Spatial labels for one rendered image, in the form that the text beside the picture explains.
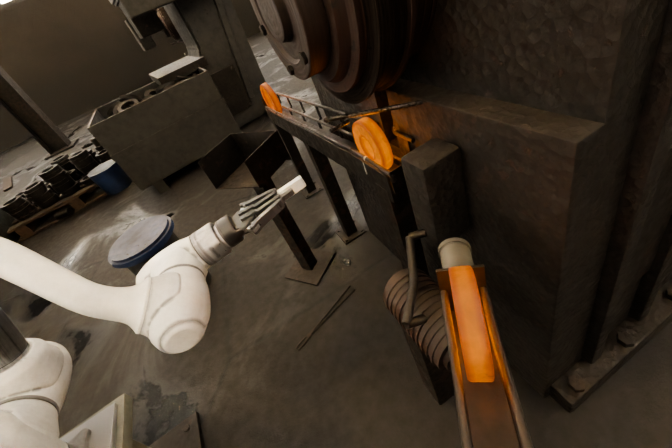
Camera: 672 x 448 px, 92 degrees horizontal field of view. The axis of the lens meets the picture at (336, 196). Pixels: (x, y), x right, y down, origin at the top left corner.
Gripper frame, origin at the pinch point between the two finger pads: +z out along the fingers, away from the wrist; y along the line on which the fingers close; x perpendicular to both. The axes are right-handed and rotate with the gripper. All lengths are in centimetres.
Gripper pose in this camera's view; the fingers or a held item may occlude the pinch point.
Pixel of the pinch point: (291, 188)
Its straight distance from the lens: 82.4
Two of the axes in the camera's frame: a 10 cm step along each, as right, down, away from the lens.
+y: 4.4, 4.2, -7.9
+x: -3.9, -7.0, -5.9
